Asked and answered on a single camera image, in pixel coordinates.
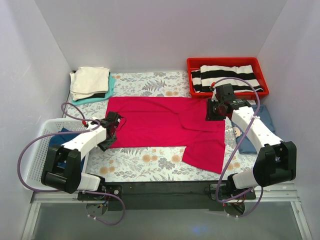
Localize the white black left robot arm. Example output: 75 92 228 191
41 111 123 200

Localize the black white striped shirt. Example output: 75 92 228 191
191 65 264 93

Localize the teal folded shirt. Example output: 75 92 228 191
70 74 116 106

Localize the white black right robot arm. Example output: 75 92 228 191
206 83 297 199

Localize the grey blue folded shirt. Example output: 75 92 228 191
231 104 276 154

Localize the white plastic laundry basket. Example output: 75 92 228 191
23 118 86 191

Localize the red plastic tray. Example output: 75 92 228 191
186 57 269 98

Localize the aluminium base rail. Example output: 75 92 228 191
22 181 312 240

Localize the crimson red t shirt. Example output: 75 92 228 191
106 96 226 174

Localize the cream folded shirt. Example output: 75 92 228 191
69 66 110 101

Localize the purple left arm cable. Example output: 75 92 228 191
16 101 126 225

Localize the navy blue shirt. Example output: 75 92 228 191
48 127 85 171

